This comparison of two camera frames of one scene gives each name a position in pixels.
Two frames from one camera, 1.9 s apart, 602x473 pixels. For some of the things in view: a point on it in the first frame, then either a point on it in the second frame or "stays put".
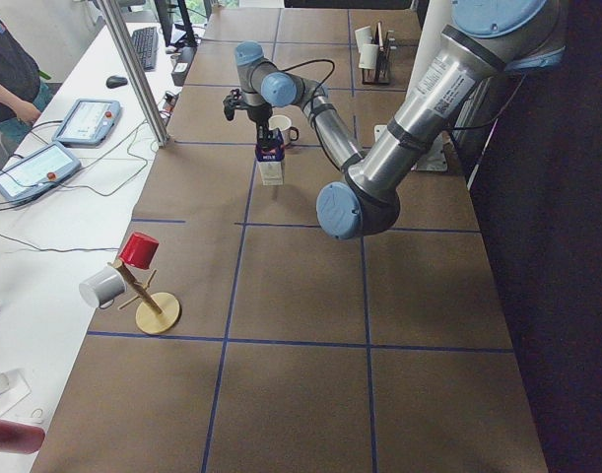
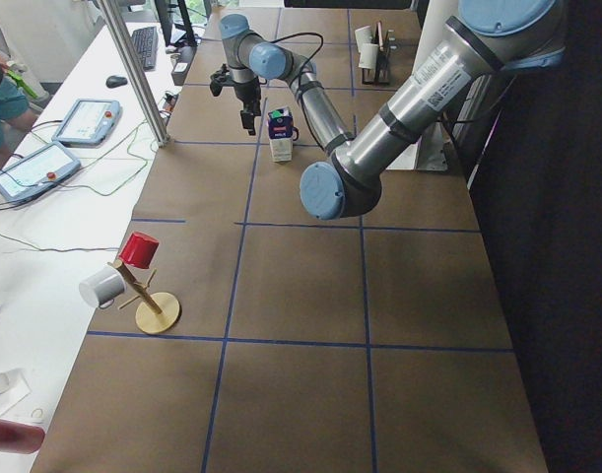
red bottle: [8, 436] stays put
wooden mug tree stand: [156, 313] stays put
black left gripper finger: [263, 134] to [248, 121]
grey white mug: [100, 289] stays put
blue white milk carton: [272, 163] to [281, 129]
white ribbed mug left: [364, 35] stays put
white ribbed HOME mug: [368, 55] stays put
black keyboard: [146, 44] stays put
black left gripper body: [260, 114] to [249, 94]
